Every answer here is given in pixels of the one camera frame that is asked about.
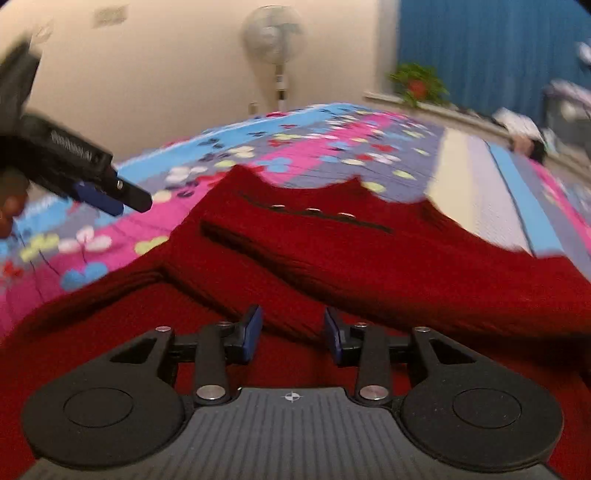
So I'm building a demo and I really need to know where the potted green plant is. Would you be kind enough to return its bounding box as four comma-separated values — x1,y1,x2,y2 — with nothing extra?
389,63,449,108

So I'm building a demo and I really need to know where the white standing fan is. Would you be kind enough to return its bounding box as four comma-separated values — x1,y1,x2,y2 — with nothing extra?
242,4,304,112

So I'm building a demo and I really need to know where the blue window curtain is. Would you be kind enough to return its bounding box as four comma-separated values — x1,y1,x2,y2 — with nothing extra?
398,0,590,122

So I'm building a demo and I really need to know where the clear plastic storage bin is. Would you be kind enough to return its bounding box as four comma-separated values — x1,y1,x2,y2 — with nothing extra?
544,79,590,150

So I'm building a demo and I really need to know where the colourful floral striped bedspread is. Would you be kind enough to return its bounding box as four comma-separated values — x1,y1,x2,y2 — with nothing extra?
1,103,590,332

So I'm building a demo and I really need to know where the person's left hand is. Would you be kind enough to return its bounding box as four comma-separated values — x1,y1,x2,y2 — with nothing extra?
0,169,29,239

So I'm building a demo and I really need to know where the dark red knit sweater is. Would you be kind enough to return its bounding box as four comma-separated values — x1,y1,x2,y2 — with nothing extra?
1,166,590,479

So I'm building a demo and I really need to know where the white clothes pile on sill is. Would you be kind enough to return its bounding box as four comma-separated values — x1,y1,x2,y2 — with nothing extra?
492,108,544,143

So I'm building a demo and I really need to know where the pink and black garment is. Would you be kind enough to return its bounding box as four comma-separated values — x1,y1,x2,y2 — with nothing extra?
510,135,546,164

